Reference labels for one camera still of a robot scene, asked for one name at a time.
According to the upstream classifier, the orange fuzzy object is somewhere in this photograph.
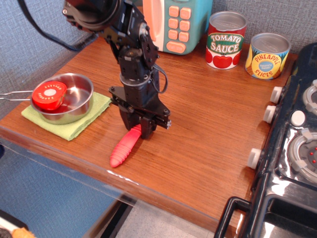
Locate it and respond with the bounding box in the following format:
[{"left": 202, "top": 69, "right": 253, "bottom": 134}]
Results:
[{"left": 11, "top": 228, "right": 35, "bottom": 238}]

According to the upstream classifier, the green folded cloth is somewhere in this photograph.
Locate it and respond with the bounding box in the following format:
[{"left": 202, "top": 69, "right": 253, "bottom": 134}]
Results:
[{"left": 21, "top": 92, "right": 111, "bottom": 141}]

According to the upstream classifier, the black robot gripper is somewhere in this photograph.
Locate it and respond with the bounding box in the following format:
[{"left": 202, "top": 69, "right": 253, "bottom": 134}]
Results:
[{"left": 109, "top": 81, "right": 171, "bottom": 139}]

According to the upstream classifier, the teal toy microwave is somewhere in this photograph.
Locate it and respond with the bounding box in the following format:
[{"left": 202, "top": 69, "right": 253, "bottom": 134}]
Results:
[{"left": 142, "top": 0, "right": 213, "bottom": 55}]

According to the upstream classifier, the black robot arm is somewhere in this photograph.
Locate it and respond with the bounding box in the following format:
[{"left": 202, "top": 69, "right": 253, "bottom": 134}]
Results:
[{"left": 63, "top": 0, "right": 171, "bottom": 139}]

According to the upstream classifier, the pineapple slices can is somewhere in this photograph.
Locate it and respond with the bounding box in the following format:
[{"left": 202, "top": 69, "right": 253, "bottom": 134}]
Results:
[{"left": 245, "top": 33, "right": 291, "bottom": 80}]

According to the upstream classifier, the red handled metal spoon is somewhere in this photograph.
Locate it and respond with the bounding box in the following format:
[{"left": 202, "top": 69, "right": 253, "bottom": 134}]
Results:
[{"left": 109, "top": 124, "right": 142, "bottom": 168}]

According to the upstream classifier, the black toy stove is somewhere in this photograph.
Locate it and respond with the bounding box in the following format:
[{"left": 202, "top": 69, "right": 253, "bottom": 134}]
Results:
[{"left": 214, "top": 43, "right": 317, "bottom": 238}]

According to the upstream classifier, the red toy tomato half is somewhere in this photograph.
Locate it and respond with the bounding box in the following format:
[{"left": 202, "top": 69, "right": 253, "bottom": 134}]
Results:
[{"left": 32, "top": 81, "right": 67, "bottom": 111}]

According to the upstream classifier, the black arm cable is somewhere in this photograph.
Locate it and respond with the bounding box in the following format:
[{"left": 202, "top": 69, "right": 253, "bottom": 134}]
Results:
[{"left": 17, "top": 0, "right": 97, "bottom": 52}]

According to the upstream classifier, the steel saucepan with wire handle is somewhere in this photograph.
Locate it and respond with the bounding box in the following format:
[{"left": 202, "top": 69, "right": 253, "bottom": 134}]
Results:
[{"left": 0, "top": 73, "right": 94, "bottom": 125}]

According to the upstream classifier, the tomato sauce can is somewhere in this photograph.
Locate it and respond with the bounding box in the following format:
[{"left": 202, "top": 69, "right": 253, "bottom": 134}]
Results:
[{"left": 206, "top": 11, "right": 247, "bottom": 69}]

